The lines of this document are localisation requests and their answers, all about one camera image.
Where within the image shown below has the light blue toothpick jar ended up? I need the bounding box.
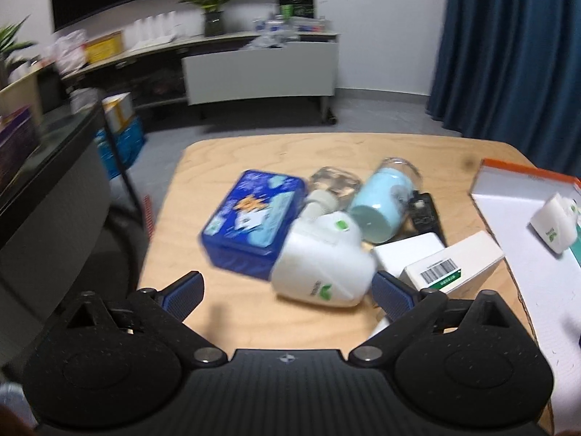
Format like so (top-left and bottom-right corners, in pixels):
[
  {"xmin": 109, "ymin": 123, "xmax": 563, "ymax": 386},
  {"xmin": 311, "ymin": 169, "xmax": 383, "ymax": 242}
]
[{"xmin": 348, "ymin": 158, "xmax": 422, "ymax": 244}]

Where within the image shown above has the clear glass refill bottle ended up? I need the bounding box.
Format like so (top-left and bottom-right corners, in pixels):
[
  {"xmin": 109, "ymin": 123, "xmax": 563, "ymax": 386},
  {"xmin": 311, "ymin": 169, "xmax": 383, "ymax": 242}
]
[{"xmin": 299, "ymin": 166, "xmax": 362, "ymax": 221}]

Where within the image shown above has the white barcode box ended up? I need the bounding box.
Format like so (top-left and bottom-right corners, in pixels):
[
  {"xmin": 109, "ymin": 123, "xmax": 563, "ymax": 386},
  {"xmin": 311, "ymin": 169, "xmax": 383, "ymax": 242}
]
[{"xmin": 399, "ymin": 231, "xmax": 504, "ymax": 298}]

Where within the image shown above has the black remote control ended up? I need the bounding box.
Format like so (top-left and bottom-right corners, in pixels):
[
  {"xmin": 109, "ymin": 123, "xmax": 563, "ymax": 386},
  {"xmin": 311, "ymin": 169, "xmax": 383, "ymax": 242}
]
[{"xmin": 408, "ymin": 190, "xmax": 447, "ymax": 246}]

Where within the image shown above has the blue metal tin box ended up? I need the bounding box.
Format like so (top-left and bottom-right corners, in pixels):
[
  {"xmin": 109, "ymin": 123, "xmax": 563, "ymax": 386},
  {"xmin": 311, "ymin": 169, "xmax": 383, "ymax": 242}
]
[{"xmin": 200, "ymin": 169, "xmax": 307, "ymax": 282}]

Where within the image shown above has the orange white tray box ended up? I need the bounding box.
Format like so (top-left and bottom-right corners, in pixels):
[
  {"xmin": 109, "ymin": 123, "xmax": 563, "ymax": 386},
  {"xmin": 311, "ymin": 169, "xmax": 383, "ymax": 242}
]
[{"xmin": 471, "ymin": 158, "xmax": 580, "ymax": 433}]

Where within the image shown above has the blue plastic bag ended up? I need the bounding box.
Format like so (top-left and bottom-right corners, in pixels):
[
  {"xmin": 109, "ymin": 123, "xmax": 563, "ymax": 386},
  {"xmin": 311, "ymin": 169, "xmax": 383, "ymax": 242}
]
[{"xmin": 94, "ymin": 116, "xmax": 146, "ymax": 179}]

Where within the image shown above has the white yellow carton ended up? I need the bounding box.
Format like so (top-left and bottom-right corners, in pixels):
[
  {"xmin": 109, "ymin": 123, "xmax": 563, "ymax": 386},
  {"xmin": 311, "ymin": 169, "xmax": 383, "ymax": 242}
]
[{"xmin": 101, "ymin": 93, "xmax": 135, "ymax": 133}]

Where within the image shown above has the dark blue curtain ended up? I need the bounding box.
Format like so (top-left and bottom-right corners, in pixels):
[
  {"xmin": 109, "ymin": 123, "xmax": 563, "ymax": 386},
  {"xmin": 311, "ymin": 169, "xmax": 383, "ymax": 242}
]
[{"xmin": 426, "ymin": 0, "xmax": 580, "ymax": 176}]

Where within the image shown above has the white tv cabinet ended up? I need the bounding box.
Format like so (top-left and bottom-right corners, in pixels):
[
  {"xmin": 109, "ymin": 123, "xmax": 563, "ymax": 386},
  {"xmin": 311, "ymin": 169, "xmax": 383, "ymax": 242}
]
[{"xmin": 64, "ymin": 32, "xmax": 339, "ymax": 124}]

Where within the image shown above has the yellow cardboard box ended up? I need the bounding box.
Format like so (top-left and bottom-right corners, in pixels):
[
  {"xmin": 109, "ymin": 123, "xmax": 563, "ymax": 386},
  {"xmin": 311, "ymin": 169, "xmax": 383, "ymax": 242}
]
[{"xmin": 85, "ymin": 31, "xmax": 125, "ymax": 64}]

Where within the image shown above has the white red plastic bag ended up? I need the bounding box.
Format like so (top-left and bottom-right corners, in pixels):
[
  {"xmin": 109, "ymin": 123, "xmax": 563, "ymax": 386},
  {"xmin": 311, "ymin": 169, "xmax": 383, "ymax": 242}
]
[{"xmin": 48, "ymin": 29, "xmax": 88, "ymax": 75}]

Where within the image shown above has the white router with antennas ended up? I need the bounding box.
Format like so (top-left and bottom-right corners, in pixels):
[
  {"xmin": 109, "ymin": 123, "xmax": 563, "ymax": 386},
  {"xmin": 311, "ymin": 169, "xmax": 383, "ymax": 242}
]
[{"xmin": 123, "ymin": 11, "xmax": 179, "ymax": 51}]

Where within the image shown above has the clutter on cabinet top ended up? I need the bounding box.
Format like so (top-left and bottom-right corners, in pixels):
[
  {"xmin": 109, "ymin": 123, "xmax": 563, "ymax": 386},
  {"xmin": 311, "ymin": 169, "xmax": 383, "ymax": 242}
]
[{"xmin": 243, "ymin": 15, "xmax": 339, "ymax": 50}]

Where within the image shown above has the left green houseplant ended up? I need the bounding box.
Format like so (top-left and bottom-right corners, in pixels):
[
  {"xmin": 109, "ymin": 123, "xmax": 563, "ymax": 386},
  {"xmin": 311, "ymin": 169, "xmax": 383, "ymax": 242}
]
[{"xmin": 0, "ymin": 17, "xmax": 37, "ymax": 89}]

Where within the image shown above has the black green product box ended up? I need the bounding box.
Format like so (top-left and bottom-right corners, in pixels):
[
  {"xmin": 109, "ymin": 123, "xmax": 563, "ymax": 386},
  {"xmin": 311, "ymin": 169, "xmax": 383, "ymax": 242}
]
[{"xmin": 277, "ymin": 0, "xmax": 316, "ymax": 19}]

